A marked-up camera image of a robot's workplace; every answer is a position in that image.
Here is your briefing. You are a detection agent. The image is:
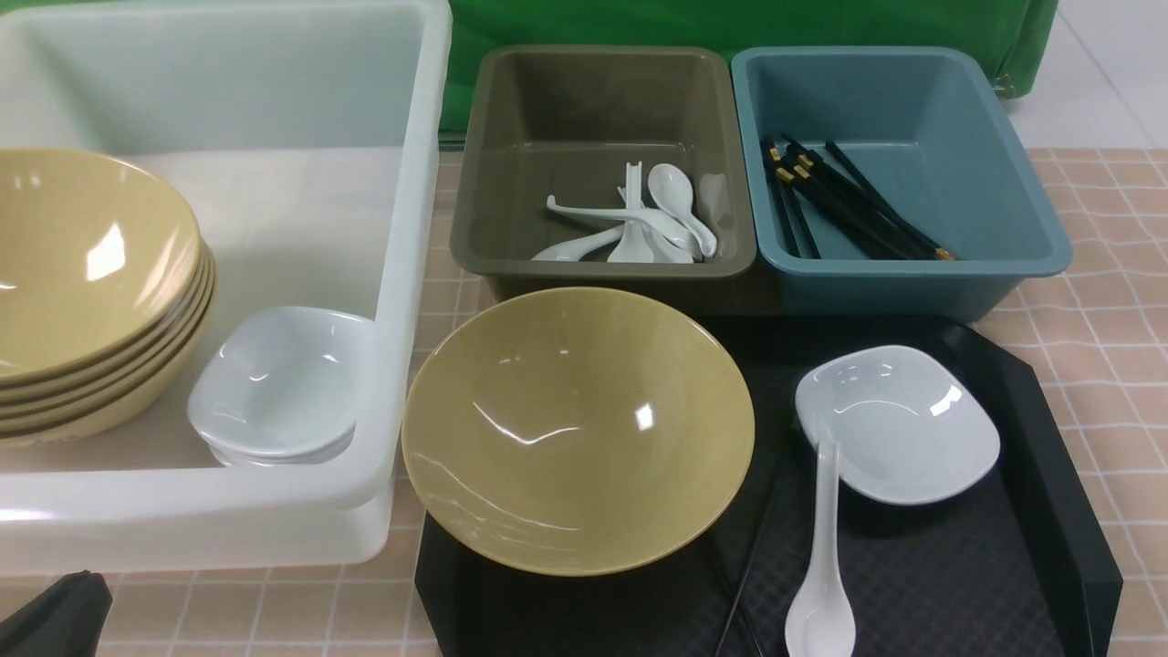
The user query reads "blue plastic bin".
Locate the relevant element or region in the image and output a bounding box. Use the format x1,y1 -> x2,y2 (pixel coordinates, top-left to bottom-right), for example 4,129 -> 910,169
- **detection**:
731,47 -> 1073,321

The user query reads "black chopstick right long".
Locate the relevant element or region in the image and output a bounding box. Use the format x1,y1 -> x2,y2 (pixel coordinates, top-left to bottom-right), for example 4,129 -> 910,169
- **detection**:
825,141 -> 953,260

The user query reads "stacked yellow bowl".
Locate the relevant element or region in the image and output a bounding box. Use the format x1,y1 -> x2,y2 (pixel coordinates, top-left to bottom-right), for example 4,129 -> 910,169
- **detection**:
1,147 -> 202,386
1,240 -> 213,404
1,250 -> 215,430
1,268 -> 216,450

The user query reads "lower stacked white dish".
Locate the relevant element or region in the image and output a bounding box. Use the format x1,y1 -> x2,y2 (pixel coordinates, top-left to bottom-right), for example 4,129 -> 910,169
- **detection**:
208,430 -> 354,466

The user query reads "black plastic serving tray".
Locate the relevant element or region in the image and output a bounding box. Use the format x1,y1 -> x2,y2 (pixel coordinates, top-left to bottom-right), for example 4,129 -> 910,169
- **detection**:
413,316 -> 1122,656

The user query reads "large white plastic tub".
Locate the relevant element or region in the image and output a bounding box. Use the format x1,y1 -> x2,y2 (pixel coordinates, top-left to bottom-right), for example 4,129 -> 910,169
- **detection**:
4,1 -> 452,578

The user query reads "bottom stacked yellow bowl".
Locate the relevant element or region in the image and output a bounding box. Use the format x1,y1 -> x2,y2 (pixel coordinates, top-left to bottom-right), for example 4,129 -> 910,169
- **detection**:
1,268 -> 216,450

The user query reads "white spoon long handle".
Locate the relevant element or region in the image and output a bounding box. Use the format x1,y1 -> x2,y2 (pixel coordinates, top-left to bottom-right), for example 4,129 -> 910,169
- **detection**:
545,195 -> 702,256

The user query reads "white square dish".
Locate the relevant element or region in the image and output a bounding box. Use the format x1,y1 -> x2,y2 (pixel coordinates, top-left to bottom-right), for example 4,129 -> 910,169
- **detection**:
794,344 -> 1001,506

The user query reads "top stacked yellow bowl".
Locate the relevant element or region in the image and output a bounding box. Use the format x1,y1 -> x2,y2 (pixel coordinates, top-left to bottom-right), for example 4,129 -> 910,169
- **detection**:
1,147 -> 202,386

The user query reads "stacked white dish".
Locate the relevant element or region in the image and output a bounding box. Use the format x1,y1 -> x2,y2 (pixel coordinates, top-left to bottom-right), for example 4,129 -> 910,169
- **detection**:
187,305 -> 374,456
208,430 -> 354,466

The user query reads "olive brown plastic bin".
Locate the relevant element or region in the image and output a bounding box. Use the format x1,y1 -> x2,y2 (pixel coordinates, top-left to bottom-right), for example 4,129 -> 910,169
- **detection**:
450,44 -> 779,314

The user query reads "white ceramic soup spoon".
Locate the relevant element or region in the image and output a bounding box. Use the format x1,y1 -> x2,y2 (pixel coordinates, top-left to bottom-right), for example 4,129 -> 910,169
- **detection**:
785,438 -> 858,656

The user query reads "white spoon centre upright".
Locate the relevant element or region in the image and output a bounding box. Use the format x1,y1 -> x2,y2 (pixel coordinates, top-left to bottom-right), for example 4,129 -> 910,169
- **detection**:
609,162 -> 655,265

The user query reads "top stacked white dish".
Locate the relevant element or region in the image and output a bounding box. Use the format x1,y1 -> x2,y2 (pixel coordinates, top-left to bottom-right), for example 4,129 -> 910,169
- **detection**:
187,305 -> 374,456

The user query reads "white spoon upright bowl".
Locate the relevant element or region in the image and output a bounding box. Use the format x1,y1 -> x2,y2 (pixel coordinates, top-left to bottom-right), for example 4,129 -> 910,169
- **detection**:
647,162 -> 718,261

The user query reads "green cloth backdrop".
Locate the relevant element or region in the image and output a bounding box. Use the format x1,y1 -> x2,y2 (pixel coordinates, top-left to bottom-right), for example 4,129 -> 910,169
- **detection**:
442,1 -> 1059,133

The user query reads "yellow noodle bowl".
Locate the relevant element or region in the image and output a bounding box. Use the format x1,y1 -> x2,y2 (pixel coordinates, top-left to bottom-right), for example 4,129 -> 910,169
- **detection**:
401,288 -> 756,578

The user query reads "white spoon lower left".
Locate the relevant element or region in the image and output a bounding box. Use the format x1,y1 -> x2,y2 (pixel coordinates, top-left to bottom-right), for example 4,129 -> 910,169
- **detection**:
531,227 -> 624,262

